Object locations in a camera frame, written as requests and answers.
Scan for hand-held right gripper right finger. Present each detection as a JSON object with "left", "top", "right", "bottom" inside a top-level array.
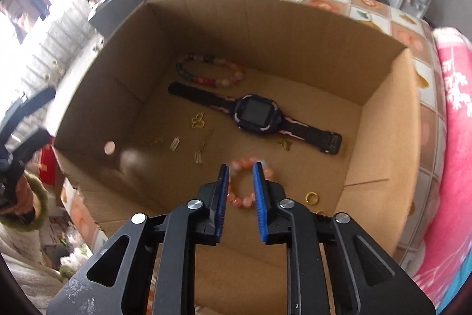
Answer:
[{"left": 252, "top": 163, "right": 435, "bottom": 315}]

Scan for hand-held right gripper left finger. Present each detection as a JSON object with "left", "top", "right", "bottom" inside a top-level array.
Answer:
[{"left": 46, "top": 164, "right": 231, "bottom": 315}]

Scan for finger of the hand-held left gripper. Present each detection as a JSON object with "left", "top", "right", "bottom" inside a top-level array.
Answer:
[
  {"left": 5, "top": 130, "right": 51, "bottom": 175},
  {"left": 0, "top": 87, "right": 56, "bottom": 144}
]

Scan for pink orange bead bracelet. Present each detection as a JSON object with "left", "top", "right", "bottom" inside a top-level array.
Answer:
[{"left": 226, "top": 156, "right": 275, "bottom": 210}]

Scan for multicolour bead bracelet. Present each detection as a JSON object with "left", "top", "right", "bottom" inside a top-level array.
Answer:
[{"left": 176, "top": 55, "right": 246, "bottom": 89}]

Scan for brown cardboard box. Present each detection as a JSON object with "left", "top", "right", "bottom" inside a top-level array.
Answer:
[{"left": 44, "top": 0, "right": 423, "bottom": 315}]

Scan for long gold earrings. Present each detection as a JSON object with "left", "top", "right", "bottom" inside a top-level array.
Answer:
[{"left": 194, "top": 128, "right": 215, "bottom": 164}]

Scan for black purple smartwatch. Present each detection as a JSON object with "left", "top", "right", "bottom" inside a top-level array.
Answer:
[{"left": 168, "top": 81, "right": 343, "bottom": 154}]

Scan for dark grey board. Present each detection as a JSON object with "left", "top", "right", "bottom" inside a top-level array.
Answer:
[{"left": 88, "top": 0, "right": 163, "bottom": 39}]

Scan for pink blanket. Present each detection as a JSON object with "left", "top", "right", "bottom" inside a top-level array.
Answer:
[{"left": 407, "top": 26, "right": 472, "bottom": 315}]

